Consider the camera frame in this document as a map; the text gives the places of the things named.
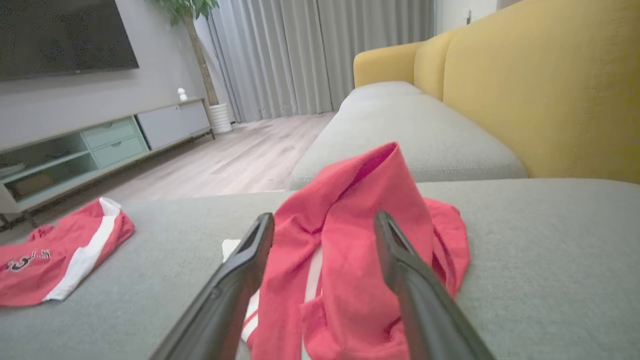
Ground yellow sofa backrest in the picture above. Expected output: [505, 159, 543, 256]
[353, 0, 640, 185]

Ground brown box in cabinet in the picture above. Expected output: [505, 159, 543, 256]
[4, 171, 57, 199]

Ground white ribbed plant pot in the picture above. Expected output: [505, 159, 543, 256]
[208, 102, 234, 135]

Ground green indoor tree plant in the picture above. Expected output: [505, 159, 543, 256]
[149, 0, 221, 107]

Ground wide grey sofa chaise cushion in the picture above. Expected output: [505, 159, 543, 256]
[0, 178, 640, 360]

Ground red white basketball shorts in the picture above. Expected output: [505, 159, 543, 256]
[0, 197, 136, 308]

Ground grey pleated curtain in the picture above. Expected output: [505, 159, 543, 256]
[194, 0, 437, 124]

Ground grey sofa seat cushion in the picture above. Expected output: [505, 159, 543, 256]
[289, 81, 529, 191]

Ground grey low tv cabinet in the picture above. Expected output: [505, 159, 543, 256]
[0, 97, 216, 232]

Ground black wall television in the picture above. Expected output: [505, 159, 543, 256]
[0, 0, 140, 82]

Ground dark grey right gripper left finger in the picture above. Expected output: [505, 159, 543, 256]
[150, 212, 275, 360]

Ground red basketball jersey number 23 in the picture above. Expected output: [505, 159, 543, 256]
[222, 142, 471, 360]

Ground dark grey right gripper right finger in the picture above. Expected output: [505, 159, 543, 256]
[374, 210, 496, 360]

